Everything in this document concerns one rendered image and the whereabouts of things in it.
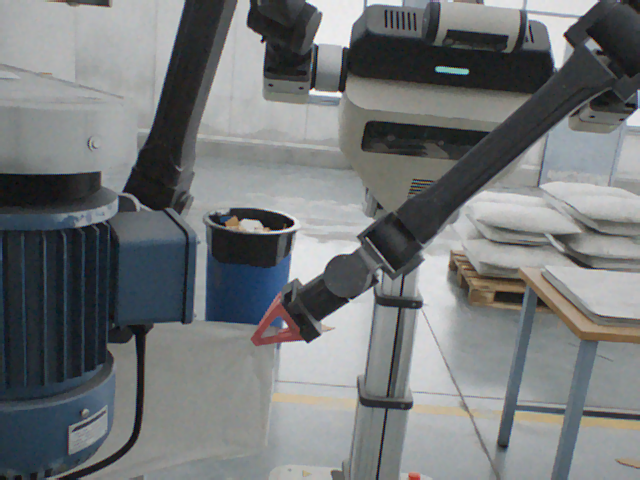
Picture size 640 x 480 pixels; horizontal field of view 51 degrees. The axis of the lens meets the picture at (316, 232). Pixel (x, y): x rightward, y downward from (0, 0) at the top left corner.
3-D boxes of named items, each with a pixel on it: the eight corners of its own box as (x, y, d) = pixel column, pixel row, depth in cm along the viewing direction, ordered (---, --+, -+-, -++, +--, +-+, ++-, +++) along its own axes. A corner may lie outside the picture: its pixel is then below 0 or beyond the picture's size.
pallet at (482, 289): (604, 281, 510) (608, 263, 507) (656, 324, 431) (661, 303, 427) (447, 265, 509) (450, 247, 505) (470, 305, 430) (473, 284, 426)
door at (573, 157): (609, 192, 915) (644, 32, 860) (612, 194, 905) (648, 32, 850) (537, 186, 910) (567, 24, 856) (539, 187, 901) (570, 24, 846)
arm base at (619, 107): (587, 51, 126) (589, 110, 123) (608, 28, 118) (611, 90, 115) (632, 56, 126) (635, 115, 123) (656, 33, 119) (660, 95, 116)
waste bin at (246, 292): (290, 325, 372) (301, 211, 355) (288, 367, 322) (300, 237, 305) (203, 317, 369) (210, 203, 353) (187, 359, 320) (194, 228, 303)
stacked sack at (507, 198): (547, 212, 493) (550, 195, 490) (563, 226, 453) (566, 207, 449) (457, 202, 496) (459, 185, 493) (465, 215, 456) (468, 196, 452)
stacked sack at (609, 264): (605, 250, 498) (609, 233, 495) (653, 279, 435) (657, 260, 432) (550, 245, 494) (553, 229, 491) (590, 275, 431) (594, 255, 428)
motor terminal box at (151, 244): (170, 310, 72) (175, 205, 69) (197, 350, 64) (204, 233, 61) (90, 316, 69) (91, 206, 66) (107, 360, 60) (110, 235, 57)
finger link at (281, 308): (237, 330, 95) (291, 294, 93) (242, 312, 101) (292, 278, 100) (265, 367, 96) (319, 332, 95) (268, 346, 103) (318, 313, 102)
